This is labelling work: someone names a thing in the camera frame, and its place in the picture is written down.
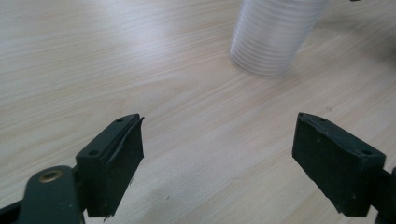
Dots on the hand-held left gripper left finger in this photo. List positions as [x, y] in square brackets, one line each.
[112, 165]

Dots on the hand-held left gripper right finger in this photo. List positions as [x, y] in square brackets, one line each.
[339, 165]

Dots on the stack of clear plastic cups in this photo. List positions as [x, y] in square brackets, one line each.
[271, 37]

